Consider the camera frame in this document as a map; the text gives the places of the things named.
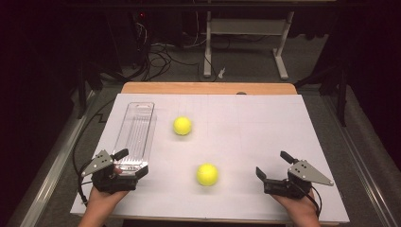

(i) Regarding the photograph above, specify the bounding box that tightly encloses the wooden table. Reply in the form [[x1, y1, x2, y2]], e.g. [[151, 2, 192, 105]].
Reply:
[[78, 81, 340, 227]]

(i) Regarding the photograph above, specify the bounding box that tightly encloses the aluminium floor rail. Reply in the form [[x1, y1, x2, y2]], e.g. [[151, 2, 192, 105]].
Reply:
[[17, 90, 97, 227], [321, 94, 399, 227]]

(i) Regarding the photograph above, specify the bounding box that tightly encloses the black computer tower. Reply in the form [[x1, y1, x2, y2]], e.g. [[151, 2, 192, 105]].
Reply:
[[105, 9, 151, 70]]

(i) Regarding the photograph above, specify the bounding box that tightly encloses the white metal stand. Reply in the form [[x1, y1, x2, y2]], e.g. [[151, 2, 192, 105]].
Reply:
[[202, 10, 296, 81]]

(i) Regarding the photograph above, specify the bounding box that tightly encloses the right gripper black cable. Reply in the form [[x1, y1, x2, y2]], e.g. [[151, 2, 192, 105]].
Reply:
[[289, 181, 323, 219]]

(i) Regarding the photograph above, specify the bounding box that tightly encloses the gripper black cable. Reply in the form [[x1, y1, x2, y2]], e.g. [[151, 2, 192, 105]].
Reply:
[[289, 181, 323, 219], [72, 97, 117, 207]]

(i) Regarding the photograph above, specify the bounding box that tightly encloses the white board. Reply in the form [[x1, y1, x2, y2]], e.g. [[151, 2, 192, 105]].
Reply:
[[69, 93, 350, 224]]

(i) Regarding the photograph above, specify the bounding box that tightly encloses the bundle of floor cables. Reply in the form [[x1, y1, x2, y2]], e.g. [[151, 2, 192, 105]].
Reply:
[[135, 22, 219, 83]]

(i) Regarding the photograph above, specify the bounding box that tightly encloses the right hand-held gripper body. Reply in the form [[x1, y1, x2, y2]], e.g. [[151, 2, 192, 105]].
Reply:
[[264, 160, 335, 200]]

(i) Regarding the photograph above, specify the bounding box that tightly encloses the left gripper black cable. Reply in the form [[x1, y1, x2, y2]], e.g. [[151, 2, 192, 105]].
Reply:
[[72, 97, 117, 207]]

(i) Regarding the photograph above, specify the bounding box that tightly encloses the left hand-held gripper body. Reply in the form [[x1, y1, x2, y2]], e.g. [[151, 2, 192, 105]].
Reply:
[[80, 149, 140, 194]]

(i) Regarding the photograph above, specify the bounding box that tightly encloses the dark stand leg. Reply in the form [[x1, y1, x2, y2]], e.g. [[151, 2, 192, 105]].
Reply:
[[294, 62, 348, 128], [76, 60, 106, 120]]

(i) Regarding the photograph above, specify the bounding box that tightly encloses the person's left hand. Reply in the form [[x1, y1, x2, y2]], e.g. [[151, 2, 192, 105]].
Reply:
[[87, 186, 129, 213]]

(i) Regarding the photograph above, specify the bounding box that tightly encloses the person's right hand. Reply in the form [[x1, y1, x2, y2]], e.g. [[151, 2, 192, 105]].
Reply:
[[272, 190, 320, 220]]

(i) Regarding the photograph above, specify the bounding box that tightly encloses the clear plastic container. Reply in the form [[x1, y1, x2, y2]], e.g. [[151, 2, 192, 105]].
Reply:
[[112, 101, 158, 176]]

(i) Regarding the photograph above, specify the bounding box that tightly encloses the yellow tennis ball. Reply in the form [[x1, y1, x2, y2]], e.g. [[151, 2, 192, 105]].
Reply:
[[172, 115, 193, 136], [196, 163, 219, 187]]

